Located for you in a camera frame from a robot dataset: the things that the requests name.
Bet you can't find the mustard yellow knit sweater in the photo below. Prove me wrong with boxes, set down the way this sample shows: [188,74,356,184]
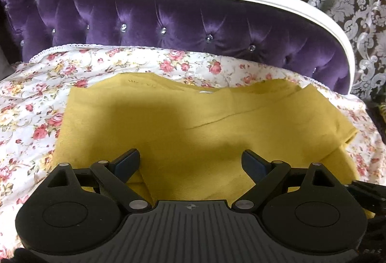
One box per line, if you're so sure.
[52,74,360,203]

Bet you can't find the grey satin pillow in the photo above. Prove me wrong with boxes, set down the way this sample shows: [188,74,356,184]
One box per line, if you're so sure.
[0,48,15,80]

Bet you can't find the purple tufted headboard white frame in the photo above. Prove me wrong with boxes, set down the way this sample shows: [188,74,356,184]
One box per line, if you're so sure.
[1,0,355,94]

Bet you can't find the floral bedspread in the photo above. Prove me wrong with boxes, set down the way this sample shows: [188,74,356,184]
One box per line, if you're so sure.
[0,44,386,251]

